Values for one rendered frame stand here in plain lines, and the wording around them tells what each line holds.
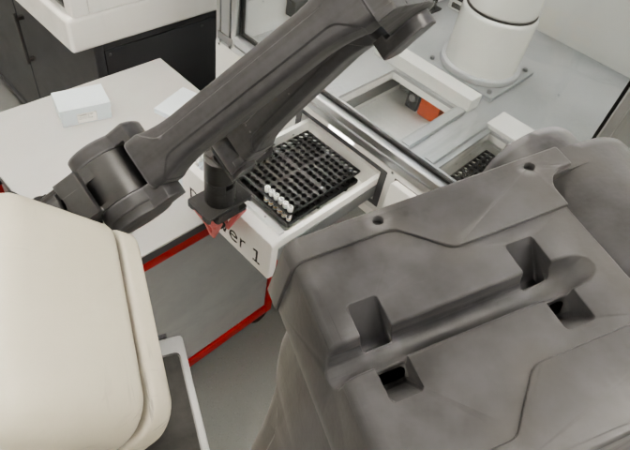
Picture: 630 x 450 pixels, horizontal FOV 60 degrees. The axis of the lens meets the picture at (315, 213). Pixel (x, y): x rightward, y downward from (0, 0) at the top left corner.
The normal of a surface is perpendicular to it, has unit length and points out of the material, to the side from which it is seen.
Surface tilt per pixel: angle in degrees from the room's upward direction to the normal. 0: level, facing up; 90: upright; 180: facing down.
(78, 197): 51
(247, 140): 83
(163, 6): 90
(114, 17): 90
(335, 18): 58
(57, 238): 42
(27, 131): 0
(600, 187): 24
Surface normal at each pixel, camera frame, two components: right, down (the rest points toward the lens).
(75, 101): 0.14, -0.67
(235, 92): -0.25, 0.18
